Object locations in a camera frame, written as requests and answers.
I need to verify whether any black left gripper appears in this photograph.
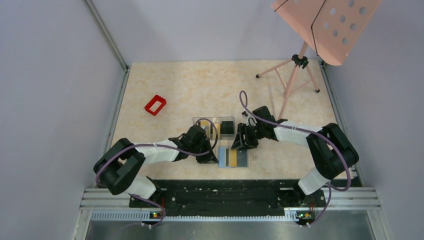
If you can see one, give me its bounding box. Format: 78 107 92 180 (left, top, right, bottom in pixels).
190 137 219 164

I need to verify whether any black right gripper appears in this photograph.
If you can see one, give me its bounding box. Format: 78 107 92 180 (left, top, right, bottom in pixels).
231 122 265 151

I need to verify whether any beige leather card holder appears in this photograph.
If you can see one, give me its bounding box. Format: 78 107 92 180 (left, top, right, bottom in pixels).
217 147 249 169

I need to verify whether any black card stack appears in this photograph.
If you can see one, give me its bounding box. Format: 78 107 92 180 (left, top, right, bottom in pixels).
220 120 235 136

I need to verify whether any clear plastic card box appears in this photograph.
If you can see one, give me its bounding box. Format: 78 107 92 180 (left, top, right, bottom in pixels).
192 116 236 140

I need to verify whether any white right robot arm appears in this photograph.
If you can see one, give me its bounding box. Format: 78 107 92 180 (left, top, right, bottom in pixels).
231 106 359 206

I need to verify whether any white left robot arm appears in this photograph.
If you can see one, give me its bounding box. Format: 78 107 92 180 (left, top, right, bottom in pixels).
93 125 218 207

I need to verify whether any yellow card stack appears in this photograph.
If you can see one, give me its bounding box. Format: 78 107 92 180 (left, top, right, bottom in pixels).
196 120 221 139

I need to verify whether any pink music stand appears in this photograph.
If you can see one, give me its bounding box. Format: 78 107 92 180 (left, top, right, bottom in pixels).
256 0 381 118

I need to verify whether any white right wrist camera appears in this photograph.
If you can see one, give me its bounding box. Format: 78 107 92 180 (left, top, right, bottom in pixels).
241 111 257 127

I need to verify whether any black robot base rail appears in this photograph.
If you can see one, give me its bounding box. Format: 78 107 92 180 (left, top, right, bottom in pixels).
99 178 332 220

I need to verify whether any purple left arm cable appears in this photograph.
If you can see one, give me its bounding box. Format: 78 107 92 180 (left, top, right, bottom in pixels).
94 118 220 228

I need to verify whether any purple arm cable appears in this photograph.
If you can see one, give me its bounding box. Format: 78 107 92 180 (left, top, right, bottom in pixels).
239 90 352 228
94 118 220 228

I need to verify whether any red plastic frame block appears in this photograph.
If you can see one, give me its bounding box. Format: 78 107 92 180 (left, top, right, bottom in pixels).
144 94 167 116

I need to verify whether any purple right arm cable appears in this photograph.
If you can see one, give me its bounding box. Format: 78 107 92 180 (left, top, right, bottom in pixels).
239 90 352 228

